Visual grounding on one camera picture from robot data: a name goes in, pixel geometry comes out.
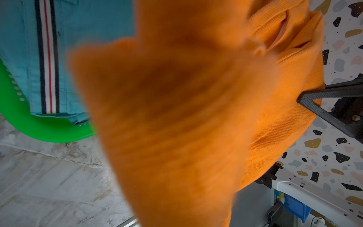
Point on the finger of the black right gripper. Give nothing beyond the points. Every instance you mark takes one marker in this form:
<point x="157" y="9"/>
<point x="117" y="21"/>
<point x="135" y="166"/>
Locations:
<point x="347" y="113"/>

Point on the orange pants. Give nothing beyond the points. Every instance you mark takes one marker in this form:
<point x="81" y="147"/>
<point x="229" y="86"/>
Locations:
<point x="201" y="102"/>

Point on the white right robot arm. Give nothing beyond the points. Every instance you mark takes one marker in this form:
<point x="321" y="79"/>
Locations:
<point x="342" y="212"/>

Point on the green plastic basket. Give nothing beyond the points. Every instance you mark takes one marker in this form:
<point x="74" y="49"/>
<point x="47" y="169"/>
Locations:
<point x="16" y="110"/>

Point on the teal pants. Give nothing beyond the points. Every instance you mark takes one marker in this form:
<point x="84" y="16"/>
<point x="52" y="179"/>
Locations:
<point x="36" y="37"/>

